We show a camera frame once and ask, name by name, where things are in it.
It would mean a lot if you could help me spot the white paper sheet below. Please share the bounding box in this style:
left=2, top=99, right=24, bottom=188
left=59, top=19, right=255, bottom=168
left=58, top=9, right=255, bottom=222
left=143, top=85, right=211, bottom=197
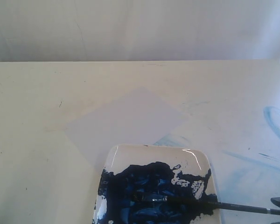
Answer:
left=66, top=88, right=185, bottom=169

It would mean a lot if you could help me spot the black paintbrush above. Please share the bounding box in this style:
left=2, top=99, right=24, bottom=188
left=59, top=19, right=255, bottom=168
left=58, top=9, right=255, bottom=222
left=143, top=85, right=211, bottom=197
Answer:
left=131, top=192, right=280, bottom=215

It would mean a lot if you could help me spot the white square paint plate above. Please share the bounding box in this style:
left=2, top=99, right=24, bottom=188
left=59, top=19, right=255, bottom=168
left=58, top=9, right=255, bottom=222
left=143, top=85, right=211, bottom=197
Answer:
left=92, top=144, right=221, bottom=224

